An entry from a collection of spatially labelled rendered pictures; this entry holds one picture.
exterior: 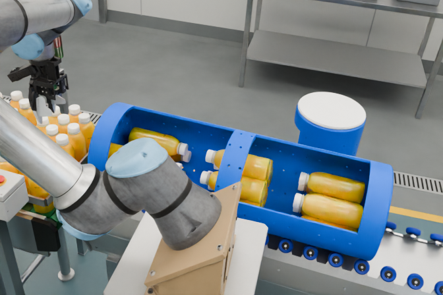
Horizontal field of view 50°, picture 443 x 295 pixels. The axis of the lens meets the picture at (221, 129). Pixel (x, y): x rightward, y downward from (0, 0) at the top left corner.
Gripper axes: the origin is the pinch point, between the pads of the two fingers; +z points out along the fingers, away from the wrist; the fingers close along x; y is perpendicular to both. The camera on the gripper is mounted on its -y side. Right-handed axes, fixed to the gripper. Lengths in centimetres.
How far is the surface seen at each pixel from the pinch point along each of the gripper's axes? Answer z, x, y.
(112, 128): 0.9, 2.1, 21.5
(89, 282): 122, 30, -14
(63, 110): 30, 43, -25
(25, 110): 16.0, 19.2, -23.7
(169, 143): 9.7, 12.5, 35.8
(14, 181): 12.4, -18.0, 0.0
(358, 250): 17, -5, 98
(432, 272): 30, 8, 122
